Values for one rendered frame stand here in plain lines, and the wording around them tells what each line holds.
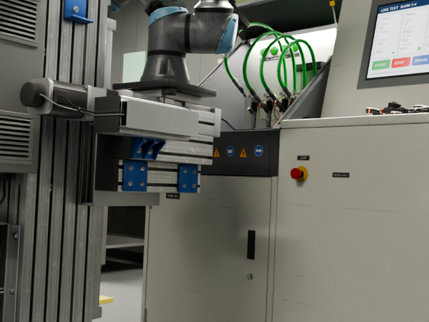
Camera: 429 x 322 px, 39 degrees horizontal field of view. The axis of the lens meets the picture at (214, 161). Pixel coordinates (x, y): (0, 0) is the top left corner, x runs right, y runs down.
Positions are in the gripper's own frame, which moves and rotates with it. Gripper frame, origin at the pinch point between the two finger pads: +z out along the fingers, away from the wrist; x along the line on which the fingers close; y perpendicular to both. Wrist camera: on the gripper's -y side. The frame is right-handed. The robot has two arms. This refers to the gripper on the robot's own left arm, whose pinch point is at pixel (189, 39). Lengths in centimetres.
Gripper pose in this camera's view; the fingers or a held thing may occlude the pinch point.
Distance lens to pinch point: 246.1
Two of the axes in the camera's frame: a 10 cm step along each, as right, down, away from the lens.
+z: 6.3, 7.4, 2.1
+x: 5.4, -2.3, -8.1
